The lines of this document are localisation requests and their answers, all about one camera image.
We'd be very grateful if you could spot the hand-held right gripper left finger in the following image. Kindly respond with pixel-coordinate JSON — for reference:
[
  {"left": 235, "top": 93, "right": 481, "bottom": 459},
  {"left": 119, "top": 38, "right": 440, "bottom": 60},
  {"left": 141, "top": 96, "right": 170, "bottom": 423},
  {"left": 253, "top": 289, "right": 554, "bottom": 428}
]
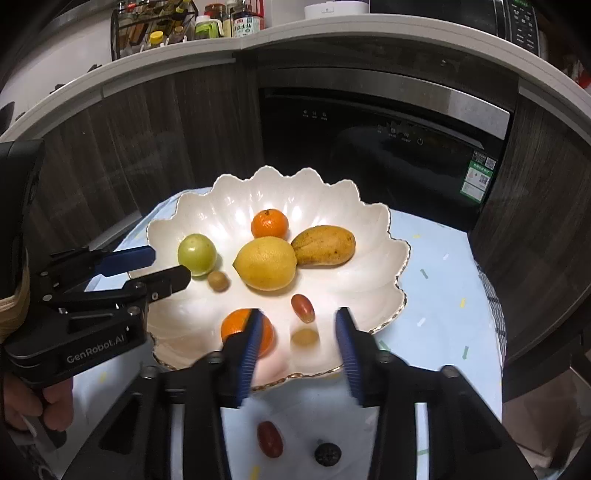
[{"left": 58, "top": 308, "right": 264, "bottom": 480}]

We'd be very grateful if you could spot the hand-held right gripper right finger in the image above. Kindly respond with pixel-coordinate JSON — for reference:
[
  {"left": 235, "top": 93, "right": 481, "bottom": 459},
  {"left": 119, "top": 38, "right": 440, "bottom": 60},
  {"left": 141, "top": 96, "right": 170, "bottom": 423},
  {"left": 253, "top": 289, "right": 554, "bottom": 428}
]
[{"left": 335, "top": 307, "right": 539, "bottom": 480}]

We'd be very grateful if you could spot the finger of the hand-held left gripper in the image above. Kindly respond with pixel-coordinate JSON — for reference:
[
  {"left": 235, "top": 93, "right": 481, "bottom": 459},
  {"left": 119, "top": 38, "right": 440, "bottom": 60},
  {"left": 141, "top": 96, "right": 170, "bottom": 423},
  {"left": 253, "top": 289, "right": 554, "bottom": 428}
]
[
  {"left": 39, "top": 246, "right": 157, "bottom": 283},
  {"left": 48, "top": 265, "right": 191, "bottom": 304}
]

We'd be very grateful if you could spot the orange mandarin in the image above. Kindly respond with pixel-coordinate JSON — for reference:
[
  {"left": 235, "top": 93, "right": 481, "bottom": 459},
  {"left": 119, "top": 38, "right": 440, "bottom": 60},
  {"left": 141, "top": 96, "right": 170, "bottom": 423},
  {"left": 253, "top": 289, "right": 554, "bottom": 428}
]
[
  {"left": 251, "top": 209, "right": 289, "bottom": 240},
  {"left": 220, "top": 308, "right": 276, "bottom": 358}
]

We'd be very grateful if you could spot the green round fruit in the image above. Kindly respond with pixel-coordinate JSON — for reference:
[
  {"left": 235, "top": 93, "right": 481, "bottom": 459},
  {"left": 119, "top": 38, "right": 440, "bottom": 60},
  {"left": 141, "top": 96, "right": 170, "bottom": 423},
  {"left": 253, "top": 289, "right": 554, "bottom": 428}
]
[{"left": 178, "top": 233, "right": 218, "bottom": 277}]

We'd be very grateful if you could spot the small yellowish fruit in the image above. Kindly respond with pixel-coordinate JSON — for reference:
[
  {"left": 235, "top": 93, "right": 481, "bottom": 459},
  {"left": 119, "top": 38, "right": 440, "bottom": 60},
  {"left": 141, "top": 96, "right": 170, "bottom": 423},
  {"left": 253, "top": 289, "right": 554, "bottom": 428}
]
[{"left": 290, "top": 328, "right": 320, "bottom": 349}]

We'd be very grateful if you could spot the red jujube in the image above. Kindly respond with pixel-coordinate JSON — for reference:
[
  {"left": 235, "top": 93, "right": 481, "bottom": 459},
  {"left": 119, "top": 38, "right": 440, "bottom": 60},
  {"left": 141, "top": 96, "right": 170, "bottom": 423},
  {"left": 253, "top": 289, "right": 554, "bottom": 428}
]
[
  {"left": 291, "top": 294, "right": 315, "bottom": 322},
  {"left": 257, "top": 421, "right": 283, "bottom": 459}
]

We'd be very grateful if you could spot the white scalloped plate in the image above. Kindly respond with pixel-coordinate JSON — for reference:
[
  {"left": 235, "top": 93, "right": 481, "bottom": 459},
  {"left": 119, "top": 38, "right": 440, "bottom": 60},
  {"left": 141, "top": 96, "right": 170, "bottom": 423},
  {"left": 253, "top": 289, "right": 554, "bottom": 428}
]
[{"left": 145, "top": 165, "right": 411, "bottom": 391}]

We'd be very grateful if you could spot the person's left hand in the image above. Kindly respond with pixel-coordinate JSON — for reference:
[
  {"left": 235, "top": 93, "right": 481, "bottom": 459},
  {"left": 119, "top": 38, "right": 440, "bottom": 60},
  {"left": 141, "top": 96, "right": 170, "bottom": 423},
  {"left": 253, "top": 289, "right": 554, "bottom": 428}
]
[{"left": 4, "top": 375, "right": 75, "bottom": 433}]

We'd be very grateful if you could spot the beige knit sleeve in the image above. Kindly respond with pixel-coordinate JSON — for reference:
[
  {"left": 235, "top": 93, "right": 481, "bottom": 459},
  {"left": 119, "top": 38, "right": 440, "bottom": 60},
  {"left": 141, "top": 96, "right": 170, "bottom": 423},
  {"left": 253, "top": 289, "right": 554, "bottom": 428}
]
[{"left": 0, "top": 265, "right": 32, "bottom": 344}]

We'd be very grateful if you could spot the yellow lemon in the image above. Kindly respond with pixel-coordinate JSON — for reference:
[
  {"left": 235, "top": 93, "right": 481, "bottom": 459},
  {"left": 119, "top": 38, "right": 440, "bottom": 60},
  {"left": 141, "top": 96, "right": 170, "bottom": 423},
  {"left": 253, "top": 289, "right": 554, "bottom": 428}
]
[{"left": 232, "top": 236, "right": 297, "bottom": 291}]

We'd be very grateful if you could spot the dark purple round fruit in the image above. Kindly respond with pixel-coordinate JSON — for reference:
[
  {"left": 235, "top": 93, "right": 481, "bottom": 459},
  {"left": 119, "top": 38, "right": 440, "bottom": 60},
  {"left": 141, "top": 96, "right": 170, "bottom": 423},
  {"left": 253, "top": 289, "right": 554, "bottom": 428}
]
[{"left": 315, "top": 442, "right": 342, "bottom": 466}]

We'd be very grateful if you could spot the dark wood cabinet door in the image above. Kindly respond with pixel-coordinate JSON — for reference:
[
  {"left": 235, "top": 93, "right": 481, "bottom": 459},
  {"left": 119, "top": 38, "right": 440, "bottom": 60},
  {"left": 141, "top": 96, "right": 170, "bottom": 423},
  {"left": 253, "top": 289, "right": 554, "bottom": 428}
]
[
  {"left": 466, "top": 78, "right": 591, "bottom": 365},
  {"left": 0, "top": 60, "right": 264, "bottom": 259}
]

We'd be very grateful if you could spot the light blue tablecloth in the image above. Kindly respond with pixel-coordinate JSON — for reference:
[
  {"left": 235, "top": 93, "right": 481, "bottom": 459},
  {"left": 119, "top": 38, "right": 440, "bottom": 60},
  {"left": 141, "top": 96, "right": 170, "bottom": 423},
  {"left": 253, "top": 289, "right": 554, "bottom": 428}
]
[{"left": 69, "top": 187, "right": 509, "bottom": 480}]

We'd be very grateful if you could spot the yellow-brown mango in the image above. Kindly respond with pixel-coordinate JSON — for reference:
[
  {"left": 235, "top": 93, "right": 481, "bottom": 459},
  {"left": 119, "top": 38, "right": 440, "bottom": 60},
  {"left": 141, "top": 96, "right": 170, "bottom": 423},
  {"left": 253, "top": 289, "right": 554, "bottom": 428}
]
[{"left": 290, "top": 224, "right": 356, "bottom": 267}]

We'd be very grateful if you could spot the checked cloth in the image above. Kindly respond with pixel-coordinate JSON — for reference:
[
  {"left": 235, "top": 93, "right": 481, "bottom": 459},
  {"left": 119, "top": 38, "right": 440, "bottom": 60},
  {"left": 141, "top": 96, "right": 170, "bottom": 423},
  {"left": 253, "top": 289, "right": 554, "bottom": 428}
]
[{"left": 475, "top": 261, "right": 509, "bottom": 365}]

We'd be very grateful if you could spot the black built-in dishwasher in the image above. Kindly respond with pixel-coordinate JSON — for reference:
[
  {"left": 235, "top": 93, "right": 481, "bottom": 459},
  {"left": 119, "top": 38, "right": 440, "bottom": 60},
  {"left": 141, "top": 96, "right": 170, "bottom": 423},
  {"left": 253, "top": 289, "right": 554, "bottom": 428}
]
[{"left": 257, "top": 67, "right": 517, "bottom": 232}]

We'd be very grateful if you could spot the green-capped bottle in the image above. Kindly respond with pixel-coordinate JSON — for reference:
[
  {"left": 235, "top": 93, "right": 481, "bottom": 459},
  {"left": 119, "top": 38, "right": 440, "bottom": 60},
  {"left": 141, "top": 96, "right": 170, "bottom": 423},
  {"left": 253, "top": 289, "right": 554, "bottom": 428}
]
[{"left": 194, "top": 15, "right": 225, "bottom": 40}]

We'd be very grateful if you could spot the soy sauce bottle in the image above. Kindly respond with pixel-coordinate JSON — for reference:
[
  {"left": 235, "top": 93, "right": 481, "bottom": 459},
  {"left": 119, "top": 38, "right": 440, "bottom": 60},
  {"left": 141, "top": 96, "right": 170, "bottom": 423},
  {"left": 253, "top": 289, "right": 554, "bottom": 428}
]
[{"left": 231, "top": 4, "right": 264, "bottom": 38}]

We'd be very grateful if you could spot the white round appliance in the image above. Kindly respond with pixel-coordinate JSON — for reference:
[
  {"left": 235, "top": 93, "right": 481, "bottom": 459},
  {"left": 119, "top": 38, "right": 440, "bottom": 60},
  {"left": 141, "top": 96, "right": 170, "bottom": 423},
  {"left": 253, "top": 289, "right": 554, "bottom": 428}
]
[{"left": 304, "top": 0, "right": 370, "bottom": 20}]

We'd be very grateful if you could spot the black microwave oven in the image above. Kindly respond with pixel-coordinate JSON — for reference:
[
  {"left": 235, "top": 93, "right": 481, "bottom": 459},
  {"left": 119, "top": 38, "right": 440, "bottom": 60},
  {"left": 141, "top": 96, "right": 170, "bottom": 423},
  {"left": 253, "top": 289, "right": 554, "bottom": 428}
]
[{"left": 369, "top": 0, "right": 550, "bottom": 61}]

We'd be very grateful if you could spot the black wire spice rack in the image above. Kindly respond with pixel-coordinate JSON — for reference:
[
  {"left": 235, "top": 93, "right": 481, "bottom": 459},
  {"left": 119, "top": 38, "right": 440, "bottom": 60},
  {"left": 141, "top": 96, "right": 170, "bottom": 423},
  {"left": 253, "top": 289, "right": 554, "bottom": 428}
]
[{"left": 111, "top": 0, "right": 195, "bottom": 61}]

